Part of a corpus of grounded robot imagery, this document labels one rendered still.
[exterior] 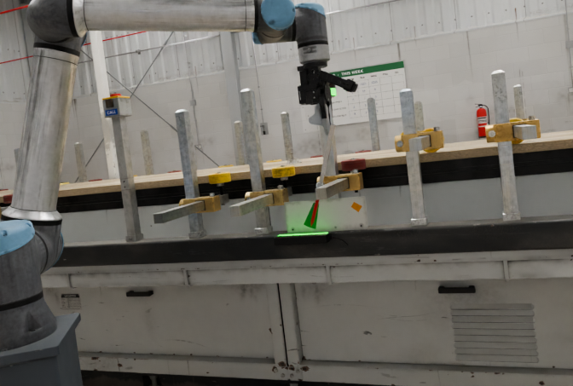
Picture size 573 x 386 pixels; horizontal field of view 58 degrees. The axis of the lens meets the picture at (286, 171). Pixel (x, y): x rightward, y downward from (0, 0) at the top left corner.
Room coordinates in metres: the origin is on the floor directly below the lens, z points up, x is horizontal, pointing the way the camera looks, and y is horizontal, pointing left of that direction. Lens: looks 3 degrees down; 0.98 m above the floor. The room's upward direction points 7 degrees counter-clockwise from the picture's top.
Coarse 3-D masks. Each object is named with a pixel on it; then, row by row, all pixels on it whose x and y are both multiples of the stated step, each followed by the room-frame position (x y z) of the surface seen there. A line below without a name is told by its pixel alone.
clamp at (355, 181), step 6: (342, 174) 1.61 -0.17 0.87; (348, 174) 1.58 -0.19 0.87; (354, 174) 1.56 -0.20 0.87; (360, 174) 1.57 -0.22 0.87; (318, 180) 1.60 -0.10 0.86; (324, 180) 1.59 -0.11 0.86; (330, 180) 1.59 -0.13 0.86; (348, 180) 1.57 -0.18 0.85; (354, 180) 1.56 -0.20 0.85; (360, 180) 1.56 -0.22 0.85; (354, 186) 1.56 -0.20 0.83; (360, 186) 1.56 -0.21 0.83
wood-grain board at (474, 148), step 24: (456, 144) 2.12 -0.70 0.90; (480, 144) 1.87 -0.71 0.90; (528, 144) 1.58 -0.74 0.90; (552, 144) 1.55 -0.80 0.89; (216, 168) 2.72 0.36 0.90; (240, 168) 2.30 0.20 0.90; (264, 168) 2.01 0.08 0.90; (312, 168) 1.82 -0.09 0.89; (0, 192) 3.02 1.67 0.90; (72, 192) 2.18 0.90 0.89; (96, 192) 2.14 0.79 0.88
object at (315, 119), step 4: (316, 108) 1.51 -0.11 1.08; (320, 108) 1.51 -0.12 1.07; (316, 112) 1.51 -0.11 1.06; (320, 112) 1.51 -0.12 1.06; (312, 116) 1.52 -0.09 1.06; (316, 116) 1.52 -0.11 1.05; (320, 116) 1.51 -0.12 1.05; (328, 116) 1.52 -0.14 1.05; (312, 120) 1.52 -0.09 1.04; (316, 120) 1.52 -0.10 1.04; (320, 120) 1.51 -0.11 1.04; (324, 120) 1.50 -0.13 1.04; (328, 120) 1.51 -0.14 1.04; (316, 124) 1.52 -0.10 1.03; (320, 124) 1.51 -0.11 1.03; (324, 124) 1.51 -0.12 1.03; (328, 124) 1.51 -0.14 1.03; (324, 128) 1.51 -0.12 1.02; (328, 128) 1.51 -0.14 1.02; (328, 132) 1.52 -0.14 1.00
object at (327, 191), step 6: (336, 180) 1.53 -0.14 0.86; (342, 180) 1.51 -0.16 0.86; (324, 186) 1.38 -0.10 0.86; (330, 186) 1.37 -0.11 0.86; (336, 186) 1.43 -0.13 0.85; (342, 186) 1.49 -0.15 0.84; (348, 186) 1.56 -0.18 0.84; (318, 192) 1.34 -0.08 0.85; (324, 192) 1.33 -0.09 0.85; (330, 192) 1.37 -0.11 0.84; (336, 192) 1.42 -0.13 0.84; (318, 198) 1.34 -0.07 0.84; (324, 198) 1.33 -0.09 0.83
